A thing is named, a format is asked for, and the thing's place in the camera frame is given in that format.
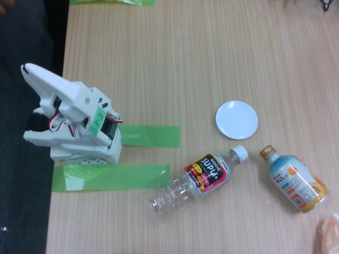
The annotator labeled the short green tape strip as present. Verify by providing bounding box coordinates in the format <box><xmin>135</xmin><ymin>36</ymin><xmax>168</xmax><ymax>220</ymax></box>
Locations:
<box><xmin>118</xmin><ymin>124</ymin><xmax>181</xmax><ymax>148</ymax></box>

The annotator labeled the green paper label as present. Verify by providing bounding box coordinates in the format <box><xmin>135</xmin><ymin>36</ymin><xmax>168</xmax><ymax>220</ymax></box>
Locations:
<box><xmin>89</xmin><ymin>106</ymin><xmax>107</xmax><ymax>135</ymax></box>

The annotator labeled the black cable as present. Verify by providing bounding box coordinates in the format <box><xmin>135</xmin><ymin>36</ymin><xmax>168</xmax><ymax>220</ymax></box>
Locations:
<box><xmin>319</xmin><ymin>0</ymin><xmax>334</xmax><ymax>12</ymax></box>

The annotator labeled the clear plastic bottle white cap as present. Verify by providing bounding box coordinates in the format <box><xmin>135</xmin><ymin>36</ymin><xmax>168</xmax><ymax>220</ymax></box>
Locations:
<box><xmin>147</xmin><ymin>144</ymin><xmax>249</xmax><ymax>219</ymax></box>

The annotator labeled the white round plate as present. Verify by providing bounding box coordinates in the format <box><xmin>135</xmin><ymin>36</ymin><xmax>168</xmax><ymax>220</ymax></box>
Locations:
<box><xmin>215</xmin><ymin>100</ymin><xmax>259</xmax><ymax>140</ymax></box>

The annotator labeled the green plastic sheet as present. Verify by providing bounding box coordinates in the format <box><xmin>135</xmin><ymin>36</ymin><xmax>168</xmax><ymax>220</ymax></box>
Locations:
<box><xmin>69</xmin><ymin>0</ymin><xmax>155</xmax><ymax>7</ymax></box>

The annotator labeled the long green tape strip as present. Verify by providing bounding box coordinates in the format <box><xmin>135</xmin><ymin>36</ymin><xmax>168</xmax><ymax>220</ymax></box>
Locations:
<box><xmin>52</xmin><ymin>163</ymin><xmax>171</xmax><ymax>193</ymax></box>

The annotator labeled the orange drink bottle gold cap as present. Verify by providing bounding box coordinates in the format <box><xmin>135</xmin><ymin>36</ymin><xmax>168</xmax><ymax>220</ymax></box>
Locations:
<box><xmin>259</xmin><ymin>144</ymin><xmax>329</xmax><ymax>214</ymax></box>

